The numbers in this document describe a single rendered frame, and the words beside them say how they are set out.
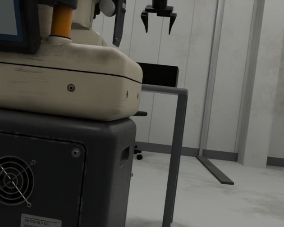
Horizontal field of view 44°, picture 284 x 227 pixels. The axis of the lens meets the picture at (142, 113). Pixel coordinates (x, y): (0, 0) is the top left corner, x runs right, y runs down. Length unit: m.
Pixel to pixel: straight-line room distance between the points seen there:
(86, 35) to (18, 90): 0.43
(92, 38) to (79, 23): 0.05
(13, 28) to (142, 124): 4.29
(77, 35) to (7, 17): 0.43
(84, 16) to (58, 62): 0.44
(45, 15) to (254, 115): 4.24
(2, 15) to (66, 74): 0.13
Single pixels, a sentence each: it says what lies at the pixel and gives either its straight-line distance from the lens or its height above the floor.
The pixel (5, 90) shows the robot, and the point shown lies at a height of 0.72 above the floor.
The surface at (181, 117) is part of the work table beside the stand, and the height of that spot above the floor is 0.66.
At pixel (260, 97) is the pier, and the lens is 4.79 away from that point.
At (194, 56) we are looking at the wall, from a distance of 4.90.
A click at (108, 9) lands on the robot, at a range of 1.08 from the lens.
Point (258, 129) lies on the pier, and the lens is 4.81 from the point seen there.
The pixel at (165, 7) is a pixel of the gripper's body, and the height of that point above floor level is 1.07.
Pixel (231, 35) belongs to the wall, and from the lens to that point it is 5.05.
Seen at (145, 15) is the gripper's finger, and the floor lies 1.04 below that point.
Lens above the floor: 0.74
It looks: 3 degrees down
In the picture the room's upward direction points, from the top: 7 degrees clockwise
